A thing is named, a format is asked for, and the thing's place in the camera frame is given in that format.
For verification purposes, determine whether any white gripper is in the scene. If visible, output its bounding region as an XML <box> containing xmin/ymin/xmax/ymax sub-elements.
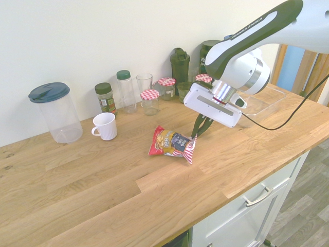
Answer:
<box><xmin>183</xmin><ymin>82</ymin><xmax>242</xmax><ymax>138</ymax></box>

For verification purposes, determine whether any red striped BBQ chip bag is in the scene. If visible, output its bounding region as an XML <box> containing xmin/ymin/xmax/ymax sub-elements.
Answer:
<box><xmin>148</xmin><ymin>125</ymin><xmax>198</xmax><ymax>165</ymax></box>

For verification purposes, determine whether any clear rectangular plastic container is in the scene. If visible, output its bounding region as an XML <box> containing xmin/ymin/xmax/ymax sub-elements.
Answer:
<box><xmin>237</xmin><ymin>83</ymin><xmax>287</xmax><ymax>129</ymax></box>

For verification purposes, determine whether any green translucent plastic cup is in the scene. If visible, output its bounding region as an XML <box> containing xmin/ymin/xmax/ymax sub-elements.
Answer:
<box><xmin>176</xmin><ymin>82</ymin><xmax>194</xmax><ymax>104</ymax></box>

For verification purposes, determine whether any glass jar red gingham lid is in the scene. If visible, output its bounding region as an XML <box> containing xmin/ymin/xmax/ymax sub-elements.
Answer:
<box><xmin>157</xmin><ymin>77</ymin><xmax>176</xmax><ymax>101</ymax></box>
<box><xmin>140</xmin><ymin>90</ymin><xmax>160</xmax><ymax>116</ymax></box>
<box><xmin>195</xmin><ymin>74</ymin><xmax>213</xmax><ymax>86</ymax></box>

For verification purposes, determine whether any dark green shaker bottle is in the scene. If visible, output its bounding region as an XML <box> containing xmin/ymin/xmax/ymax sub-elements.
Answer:
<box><xmin>170</xmin><ymin>47</ymin><xmax>191</xmax><ymax>90</ymax></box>

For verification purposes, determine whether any dark green Vega protein tub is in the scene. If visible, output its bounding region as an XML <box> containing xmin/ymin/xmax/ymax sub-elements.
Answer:
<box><xmin>199</xmin><ymin>40</ymin><xmax>222</xmax><ymax>75</ymax></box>

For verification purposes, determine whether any clear drinking glass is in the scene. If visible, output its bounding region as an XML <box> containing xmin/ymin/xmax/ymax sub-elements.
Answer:
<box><xmin>136</xmin><ymin>73</ymin><xmax>154</xmax><ymax>103</ymax></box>

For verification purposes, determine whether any clear bottle green cap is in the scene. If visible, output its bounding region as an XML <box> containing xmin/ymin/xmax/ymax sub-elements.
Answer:
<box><xmin>116</xmin><ymin>70</ymin><xmax>137</xmax><ymax>114</ymax></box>

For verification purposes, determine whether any white mug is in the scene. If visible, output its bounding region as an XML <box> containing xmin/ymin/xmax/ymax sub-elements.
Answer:
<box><xmin>91</xmin><ymin>112</ymin><xmax>118</xmax><ymax>141</ymax></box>

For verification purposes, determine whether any spice jar dark lid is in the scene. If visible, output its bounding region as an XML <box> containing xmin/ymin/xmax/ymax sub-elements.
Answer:
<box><xmin>94</xmin><ymin>82</ymin><xmax>118</xmax><ymax>117</ymax></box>

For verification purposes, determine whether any blue door panel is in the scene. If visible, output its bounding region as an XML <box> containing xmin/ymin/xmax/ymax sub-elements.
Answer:
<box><xmin>279</xmin><ymin>45</ymin><xmax>306</xmax><ymax>93</ymax></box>

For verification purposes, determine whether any clear pitcher dark teal lid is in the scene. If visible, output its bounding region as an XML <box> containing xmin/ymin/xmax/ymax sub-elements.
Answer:
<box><xmin>28</xmin><ymin>82</ymin><xmax>84</xmax><ymax>144</ymax></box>

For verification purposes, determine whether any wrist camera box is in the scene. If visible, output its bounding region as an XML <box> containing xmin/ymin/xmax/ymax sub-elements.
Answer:
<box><xmin>232</xmin><ymin>93</ymin><xmax>248</xmax><ymax>110</ymax></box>

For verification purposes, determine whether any silver drawer handle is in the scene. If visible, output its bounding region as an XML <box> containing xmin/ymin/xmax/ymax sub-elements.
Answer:
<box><xmin>244</xmin><ymin>187</ymin><xmax>274</xmax><ymax>207</ymax></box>

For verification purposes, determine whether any white drawer with handle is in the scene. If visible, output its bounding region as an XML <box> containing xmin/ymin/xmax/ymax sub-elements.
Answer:
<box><xmin>191</xmin><ymin>150</ymin><xmax>310</xmax><ymax>247</ymax></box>

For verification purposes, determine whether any wooden door frame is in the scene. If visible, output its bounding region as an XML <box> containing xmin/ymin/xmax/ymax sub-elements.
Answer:
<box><xmin>271</xmin><ymin>43</ymin><xmax>329</xmax><ymax>108</ymax></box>

